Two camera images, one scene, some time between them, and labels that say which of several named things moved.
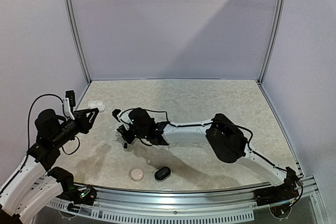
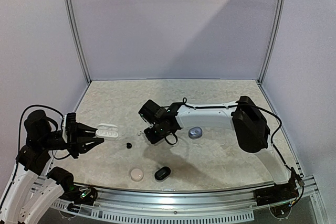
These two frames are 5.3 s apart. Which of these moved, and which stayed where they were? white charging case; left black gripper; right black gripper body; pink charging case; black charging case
Moved: white charging case; right black gripper body; left black gripper
Stayed: pink charging case; black charging case
